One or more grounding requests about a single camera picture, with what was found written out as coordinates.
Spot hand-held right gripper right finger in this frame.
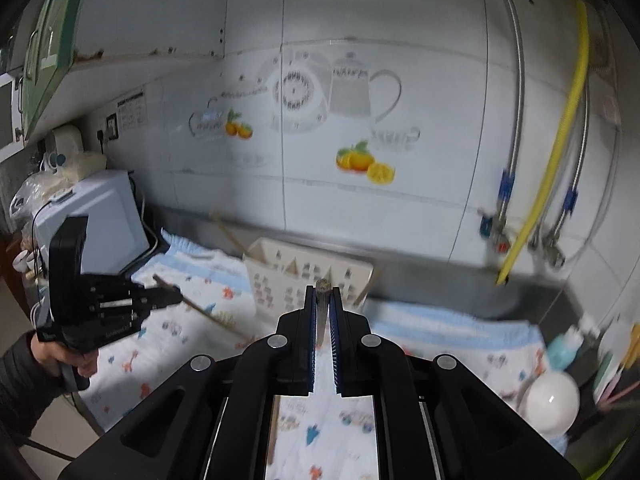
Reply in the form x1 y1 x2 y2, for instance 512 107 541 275
329 286 583 480

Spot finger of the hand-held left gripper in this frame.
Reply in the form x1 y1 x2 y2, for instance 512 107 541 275
131 284 184 312

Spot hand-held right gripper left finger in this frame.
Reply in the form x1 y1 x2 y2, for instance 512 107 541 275
57 285 318 480

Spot wooden chopstick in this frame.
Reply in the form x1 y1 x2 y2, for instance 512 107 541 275
354 266 385 308
209 211 247 257
152 274 247 339
316 280 332 356

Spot cream plastic utensil holder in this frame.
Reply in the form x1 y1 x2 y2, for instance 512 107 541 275
243 238 375 322

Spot person's left forearm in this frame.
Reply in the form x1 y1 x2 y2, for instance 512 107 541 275
0 332 68 443

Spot person's left hand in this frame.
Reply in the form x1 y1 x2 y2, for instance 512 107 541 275
30 332 99 391

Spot printed blanket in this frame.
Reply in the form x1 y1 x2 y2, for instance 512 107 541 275
80 227 568 480

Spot white microwave oven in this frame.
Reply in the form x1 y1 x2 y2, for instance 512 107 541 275
31 169 154 277

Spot clear plastic bag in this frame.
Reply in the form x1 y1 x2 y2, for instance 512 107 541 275
9 169 76 222

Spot metal water valve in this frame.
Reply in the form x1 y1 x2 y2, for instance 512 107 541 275
479 207 517 257
531 229 567 270

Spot white bowl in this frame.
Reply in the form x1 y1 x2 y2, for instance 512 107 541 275
519 372 582 437

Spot blue plastic bottle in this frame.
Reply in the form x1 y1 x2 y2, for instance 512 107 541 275
545 314 599 372

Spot white wall notice sticker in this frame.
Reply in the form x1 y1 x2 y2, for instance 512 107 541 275
115 90 149 132

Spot green wall cabinet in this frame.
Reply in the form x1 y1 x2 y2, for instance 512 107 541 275
0 0 97 152

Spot braided metal hose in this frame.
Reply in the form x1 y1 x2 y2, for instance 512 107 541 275
559 74 592 233
474 0 526 221

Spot yellow gas hose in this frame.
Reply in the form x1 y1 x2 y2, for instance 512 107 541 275
495 0 590 287

